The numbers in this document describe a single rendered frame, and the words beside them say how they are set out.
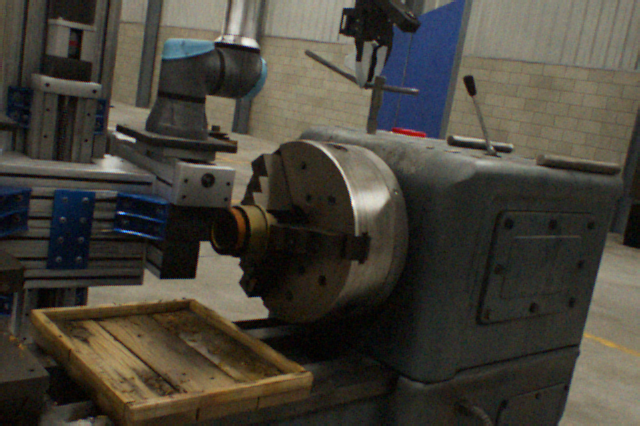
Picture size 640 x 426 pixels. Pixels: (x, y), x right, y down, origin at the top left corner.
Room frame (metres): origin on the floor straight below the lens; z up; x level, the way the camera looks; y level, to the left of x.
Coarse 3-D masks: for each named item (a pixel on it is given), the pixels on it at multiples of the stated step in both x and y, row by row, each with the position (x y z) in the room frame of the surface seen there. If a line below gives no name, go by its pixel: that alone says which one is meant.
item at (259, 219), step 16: (224, 208) 1.08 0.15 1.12; (240, 208) 1.10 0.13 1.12; (256, 208) 1.11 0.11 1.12; (224, 224) 1.12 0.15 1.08; (240, 224) 1.07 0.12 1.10; (256, 224) 1.08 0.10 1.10; (224, 240) 1.11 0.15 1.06; (240, 240) 1.06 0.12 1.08; (256, 240) 1.08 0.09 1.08; (240, 256) 1.09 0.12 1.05; (256, 256) 1.10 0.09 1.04
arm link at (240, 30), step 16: (240, 0) 1.75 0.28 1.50; (256, 0) 1.77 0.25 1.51; (224, 16) 1.78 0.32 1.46; (240, 16) 1.75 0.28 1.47; (256, 16) 1.78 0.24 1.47; (224, 32) 1.77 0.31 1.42; (240, 32) 1.75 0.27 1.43; (256, 32) 1.80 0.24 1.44; (224, 48) 1.74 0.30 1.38; (240, 48) 1.74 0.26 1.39; (256, 48) 1.77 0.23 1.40; (240, 64) 1.74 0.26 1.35; (256, 64) 1.78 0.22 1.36; (224, 80) 1.71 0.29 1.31; (240, 80) 1.74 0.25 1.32; (256, 80) 1.77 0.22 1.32; (224, 96) 1.76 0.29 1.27; (240, 96) 1.77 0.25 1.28
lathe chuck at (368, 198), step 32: (288, 160) 1.21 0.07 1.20; (320, 160) 1.15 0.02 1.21; (352, 160) 1.16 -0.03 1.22; (320, 192) 1.14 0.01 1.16; (352, 192) 1.09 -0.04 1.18; (384, 192) 1.14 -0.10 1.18; (320, 224) 1.13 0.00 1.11; (352, 224) 1.08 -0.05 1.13; (384, 224) 1.11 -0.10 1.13; (384, 256) 1.11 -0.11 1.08; (288, 288) 1.17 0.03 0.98; (320, 288) 1.11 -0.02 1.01; (352, 288) 1.08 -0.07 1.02; (288, 320) 1.16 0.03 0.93; (320, 320) 1.13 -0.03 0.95
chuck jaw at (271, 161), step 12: (264, 156) 1.20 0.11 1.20; (276, 156) 1.22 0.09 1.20; (252, 168) 1.22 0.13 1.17; (264, 168) 1.19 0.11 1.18; (276, 168) 1.20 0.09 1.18; (264, 180) 1.17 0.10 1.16; (276, 180) 1.19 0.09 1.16; (252, 192) 1.14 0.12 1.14; (264, 192) 1.16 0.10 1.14; (276, 192) 1.17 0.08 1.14; (288, 192) 1.19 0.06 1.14; (264, 204) 1.14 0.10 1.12; (276, 204) 1.16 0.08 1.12; (288, 204) 1.18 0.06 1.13; (276, 216) 1.19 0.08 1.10; (288, 216) 1.22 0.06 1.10
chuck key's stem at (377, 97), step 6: (378, 78) 1.39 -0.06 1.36; (384, 78) 1.40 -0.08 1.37; (378, 84) 1.39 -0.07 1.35; (384, 84) 1.40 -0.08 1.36; (378, 90) 1.39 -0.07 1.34; (372, 96) 1.40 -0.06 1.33; (378, 96) 1.39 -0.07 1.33; (372, 102) 1.40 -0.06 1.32; (378, 102) 1.39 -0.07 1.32; (372, 108) 1.40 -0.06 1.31; (378, 108) 1.40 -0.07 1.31; (372, 114) 1.40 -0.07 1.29; (372, 120) 1.40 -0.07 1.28; (372, 126) 1.40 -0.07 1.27; (372, 132) 1.40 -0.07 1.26
